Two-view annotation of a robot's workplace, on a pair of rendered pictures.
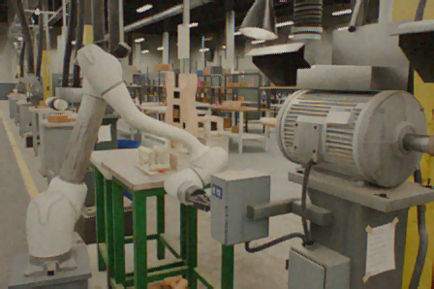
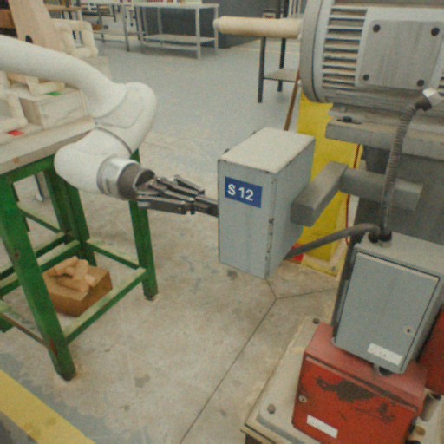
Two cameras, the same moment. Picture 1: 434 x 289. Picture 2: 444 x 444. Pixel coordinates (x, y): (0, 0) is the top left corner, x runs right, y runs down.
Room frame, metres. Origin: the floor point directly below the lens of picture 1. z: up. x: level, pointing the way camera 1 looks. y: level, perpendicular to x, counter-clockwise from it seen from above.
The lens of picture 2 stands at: (0.73, 0.25, 1.34)
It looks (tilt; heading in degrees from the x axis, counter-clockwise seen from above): 33 degrees down; 331
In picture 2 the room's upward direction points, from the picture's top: straight up
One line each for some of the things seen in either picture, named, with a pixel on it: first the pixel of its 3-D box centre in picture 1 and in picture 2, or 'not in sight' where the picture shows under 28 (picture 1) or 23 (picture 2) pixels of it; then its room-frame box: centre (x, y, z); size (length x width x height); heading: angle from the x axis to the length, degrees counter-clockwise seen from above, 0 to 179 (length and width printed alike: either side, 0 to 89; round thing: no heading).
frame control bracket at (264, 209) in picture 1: (275, 208); (321, 191); (1.15, -0.18, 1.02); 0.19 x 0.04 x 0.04; 120
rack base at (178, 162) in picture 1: (180, 159); (35, 103); (2.16, 0.20, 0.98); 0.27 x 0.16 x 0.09; 30
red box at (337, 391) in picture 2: not in sight; (354, 394); (1.03, -0.27, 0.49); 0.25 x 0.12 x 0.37; 30
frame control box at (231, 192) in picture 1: (259, 219); (306, 219); (1.12, -0.13, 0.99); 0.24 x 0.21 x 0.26; 30
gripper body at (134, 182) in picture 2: (200, 198); (149, 187); (1.39, 0.06, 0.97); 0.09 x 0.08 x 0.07; 30
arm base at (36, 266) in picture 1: (50, 258); not in sight; (1.41, 0.63, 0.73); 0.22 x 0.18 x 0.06; 22
